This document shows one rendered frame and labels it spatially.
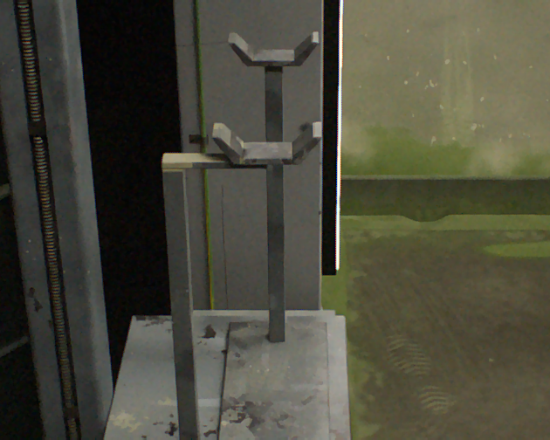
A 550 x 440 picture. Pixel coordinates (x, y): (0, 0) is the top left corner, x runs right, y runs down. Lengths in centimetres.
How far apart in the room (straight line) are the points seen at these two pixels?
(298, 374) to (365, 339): 141
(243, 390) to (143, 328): 16
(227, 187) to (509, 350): 116
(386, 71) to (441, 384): 92
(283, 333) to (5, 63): 41
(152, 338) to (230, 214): 36
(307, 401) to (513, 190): 195
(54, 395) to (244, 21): 55
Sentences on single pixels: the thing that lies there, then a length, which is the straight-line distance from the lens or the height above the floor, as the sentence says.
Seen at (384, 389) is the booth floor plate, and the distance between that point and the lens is 239.
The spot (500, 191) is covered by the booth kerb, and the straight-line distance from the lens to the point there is 299.
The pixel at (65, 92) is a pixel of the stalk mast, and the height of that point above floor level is 112.
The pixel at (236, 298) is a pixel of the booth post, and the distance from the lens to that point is 159.
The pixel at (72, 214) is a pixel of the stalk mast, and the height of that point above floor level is 101.
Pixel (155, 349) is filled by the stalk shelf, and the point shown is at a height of 79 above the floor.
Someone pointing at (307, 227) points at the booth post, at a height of 73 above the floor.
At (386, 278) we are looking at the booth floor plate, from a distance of 276.
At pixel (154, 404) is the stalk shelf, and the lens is 112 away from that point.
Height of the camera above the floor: 146
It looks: 28 degrees down
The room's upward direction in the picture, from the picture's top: 1 degrees counter-clockwise
